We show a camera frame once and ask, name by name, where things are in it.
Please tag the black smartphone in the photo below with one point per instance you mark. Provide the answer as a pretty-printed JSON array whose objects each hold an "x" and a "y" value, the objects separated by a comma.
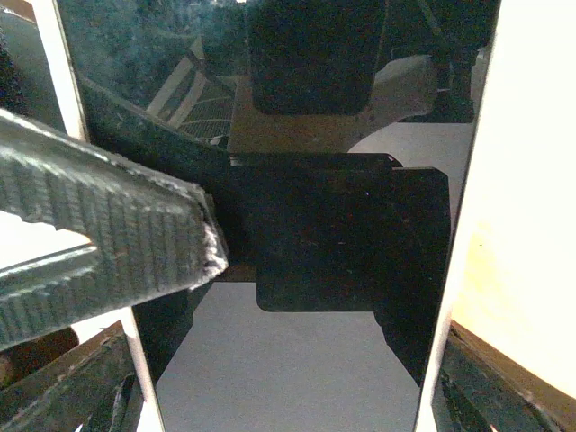
[{"x": 221, "y": 363}]

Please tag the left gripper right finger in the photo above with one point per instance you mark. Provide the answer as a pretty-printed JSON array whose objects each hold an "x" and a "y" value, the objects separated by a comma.
[{"x": 480, "y": 389}]

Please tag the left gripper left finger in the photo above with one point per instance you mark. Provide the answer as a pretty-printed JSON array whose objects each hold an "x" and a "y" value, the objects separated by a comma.
[{"x": 148, "y": 234}]

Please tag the white phone case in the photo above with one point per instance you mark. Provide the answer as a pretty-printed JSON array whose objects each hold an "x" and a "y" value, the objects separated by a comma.
[{"x": 454, "y": 292}]

